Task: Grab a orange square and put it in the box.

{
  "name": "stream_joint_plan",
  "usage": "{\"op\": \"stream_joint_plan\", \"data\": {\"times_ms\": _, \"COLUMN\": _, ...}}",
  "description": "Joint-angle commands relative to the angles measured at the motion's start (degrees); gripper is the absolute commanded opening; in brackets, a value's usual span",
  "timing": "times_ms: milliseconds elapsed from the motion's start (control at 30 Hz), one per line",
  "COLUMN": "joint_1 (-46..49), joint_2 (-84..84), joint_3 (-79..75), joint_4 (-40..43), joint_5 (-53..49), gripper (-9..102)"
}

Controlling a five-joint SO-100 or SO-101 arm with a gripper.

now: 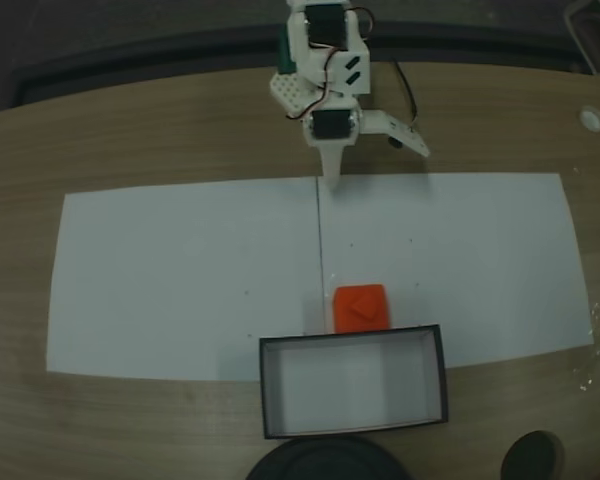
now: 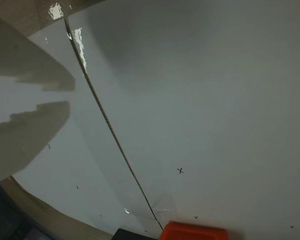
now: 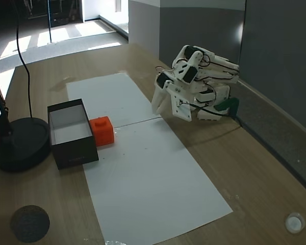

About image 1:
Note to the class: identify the white metal frame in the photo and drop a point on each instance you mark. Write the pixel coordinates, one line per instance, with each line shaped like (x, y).
(587, 40)

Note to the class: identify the orange cube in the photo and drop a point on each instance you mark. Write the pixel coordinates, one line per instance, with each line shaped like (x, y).
(361, 310)

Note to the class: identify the black lamp stand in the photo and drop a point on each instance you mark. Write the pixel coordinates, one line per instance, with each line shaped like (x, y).
(325, 462)

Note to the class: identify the dark round table hole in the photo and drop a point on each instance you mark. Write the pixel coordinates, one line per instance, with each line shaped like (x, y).
(532, 457)

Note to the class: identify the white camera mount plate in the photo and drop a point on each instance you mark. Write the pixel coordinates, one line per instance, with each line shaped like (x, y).
(397, 131)

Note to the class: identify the white round table cap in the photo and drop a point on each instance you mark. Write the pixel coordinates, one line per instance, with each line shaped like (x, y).
(591, 118)

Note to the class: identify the white paper sheet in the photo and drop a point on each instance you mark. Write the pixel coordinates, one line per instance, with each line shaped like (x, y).
(455, 260)
(180, 280)

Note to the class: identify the dark brown open box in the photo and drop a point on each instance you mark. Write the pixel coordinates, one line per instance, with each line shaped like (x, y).
(355, 382)

